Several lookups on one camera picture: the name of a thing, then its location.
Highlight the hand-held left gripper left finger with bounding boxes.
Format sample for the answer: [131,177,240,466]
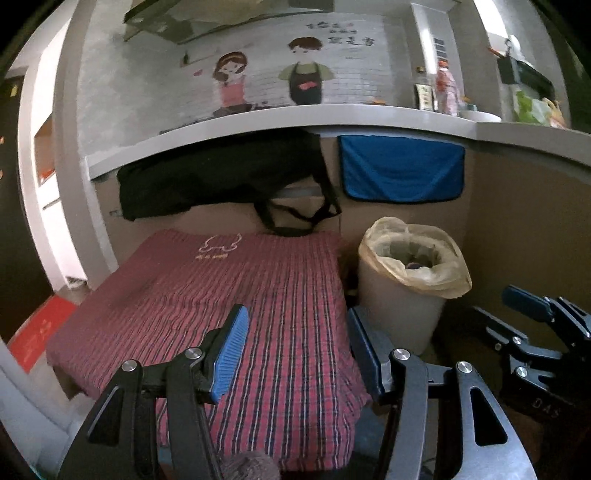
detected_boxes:
[58,305,250,480]

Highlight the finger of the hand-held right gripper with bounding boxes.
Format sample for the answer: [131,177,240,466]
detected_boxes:
[502,285,591,358]
[472,307,529,358]

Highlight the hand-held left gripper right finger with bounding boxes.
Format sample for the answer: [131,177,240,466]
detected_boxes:
[346,307,539,480]

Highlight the grey trash bin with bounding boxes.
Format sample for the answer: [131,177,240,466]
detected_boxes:
[358,226,462,356]

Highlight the pale yellow bin bag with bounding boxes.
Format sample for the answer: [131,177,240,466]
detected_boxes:
[359,217,472,298]

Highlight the person's left forearm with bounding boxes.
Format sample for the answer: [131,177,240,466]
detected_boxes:
[222,451,280,480]

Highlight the red striped cloth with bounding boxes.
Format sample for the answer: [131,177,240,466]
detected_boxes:
[46,229,372,472]

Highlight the black fabric bag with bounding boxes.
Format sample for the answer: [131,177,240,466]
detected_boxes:
[116,129,343,237]

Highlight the blue towel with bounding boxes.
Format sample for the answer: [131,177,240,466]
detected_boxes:
[337,135,466,204]

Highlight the red floor mat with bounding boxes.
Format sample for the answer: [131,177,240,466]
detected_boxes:
[8,295,80,374]

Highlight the green plastic bag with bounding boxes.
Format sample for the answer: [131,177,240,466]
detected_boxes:
[515,90,566,127]

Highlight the red-capped plastic bottle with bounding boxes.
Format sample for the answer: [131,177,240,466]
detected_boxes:
[435,58,460,115]

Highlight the dark sauce bottle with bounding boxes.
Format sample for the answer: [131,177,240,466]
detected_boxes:
[416,65,437,112]

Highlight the grey kitchen countertop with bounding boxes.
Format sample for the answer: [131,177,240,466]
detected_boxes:
[87,104,591,181]

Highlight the black door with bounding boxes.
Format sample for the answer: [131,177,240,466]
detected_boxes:
[0,76,51,342]

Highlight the cartoon wall sticker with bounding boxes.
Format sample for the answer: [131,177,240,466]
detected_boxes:
[182,18,375,118]

